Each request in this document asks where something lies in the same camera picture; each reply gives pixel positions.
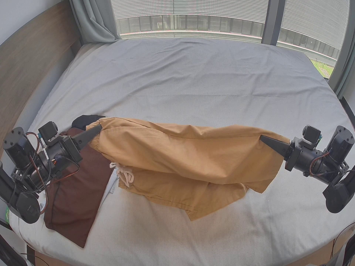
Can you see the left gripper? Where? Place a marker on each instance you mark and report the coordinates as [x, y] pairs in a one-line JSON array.
[[61, 154]]

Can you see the black garment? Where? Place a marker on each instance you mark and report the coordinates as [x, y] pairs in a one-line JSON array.
[[83, 122]]

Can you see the brown shorts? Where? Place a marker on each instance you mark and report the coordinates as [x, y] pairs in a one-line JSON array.
[[75, 204]]

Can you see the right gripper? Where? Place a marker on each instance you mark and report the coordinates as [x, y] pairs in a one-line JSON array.
[[301, 159]]

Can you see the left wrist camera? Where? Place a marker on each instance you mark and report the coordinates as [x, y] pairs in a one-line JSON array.
[[48, 129]]

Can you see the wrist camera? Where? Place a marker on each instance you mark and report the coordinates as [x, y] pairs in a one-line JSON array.
[[312, 133], [48, 129]]

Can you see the white garment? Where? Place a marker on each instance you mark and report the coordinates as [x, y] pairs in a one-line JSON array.
[[109, 192]]

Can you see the grey-green curtain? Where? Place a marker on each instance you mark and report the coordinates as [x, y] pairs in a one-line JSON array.
[[88, 15], [350, 51]]

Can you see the tan shorts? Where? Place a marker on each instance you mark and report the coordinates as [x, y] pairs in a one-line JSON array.
[[180, 159]]

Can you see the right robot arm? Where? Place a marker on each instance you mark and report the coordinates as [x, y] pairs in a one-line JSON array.
[[341, 140]]

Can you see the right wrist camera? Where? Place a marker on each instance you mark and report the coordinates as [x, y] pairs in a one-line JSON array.
[[312, 133]]

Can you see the bed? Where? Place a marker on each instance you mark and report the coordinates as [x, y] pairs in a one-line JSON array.
[[208, 79]]

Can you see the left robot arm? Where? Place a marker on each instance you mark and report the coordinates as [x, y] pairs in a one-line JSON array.
[[16, 148]]

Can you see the window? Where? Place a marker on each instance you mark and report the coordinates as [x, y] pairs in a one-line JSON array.
[[194, 7]]

